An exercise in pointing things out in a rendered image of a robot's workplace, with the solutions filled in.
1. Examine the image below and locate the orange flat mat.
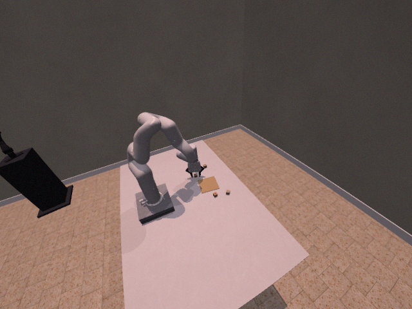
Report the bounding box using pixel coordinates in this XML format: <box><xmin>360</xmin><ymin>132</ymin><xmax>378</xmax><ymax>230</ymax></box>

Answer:
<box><xmin>198</xmin><ymin>176</ymin><xmax>219</xmax><ymax>193</ymax></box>

